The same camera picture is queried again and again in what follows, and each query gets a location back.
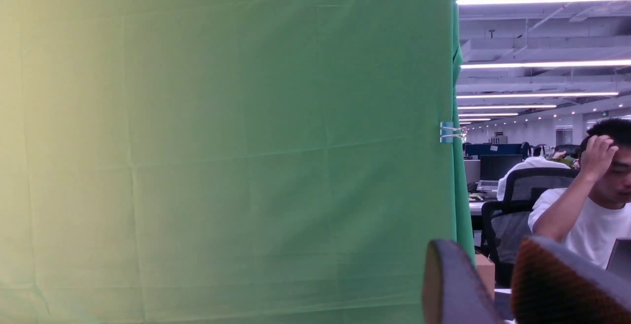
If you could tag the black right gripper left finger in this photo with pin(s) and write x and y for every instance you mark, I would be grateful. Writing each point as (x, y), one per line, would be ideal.
(453, 292)

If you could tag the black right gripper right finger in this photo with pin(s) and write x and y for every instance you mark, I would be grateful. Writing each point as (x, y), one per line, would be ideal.
(552, 285)

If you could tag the grey laptop corner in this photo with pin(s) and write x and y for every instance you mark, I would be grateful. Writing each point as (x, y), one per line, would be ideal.
(620, 259)

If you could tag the man in white shirt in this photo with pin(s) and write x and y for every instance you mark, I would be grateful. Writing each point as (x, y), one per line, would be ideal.
(590, 215)

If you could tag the black mesh office chair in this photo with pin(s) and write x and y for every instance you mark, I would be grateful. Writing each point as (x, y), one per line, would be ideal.
(504, 223)

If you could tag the black computer monitor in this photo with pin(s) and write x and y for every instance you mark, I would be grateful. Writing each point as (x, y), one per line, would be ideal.
(495, 167)

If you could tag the blue binder clip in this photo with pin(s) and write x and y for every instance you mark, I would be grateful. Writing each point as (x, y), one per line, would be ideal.
(448, 132)

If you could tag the green backdrop cloth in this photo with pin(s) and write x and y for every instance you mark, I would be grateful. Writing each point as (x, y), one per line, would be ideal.
(225, 161)

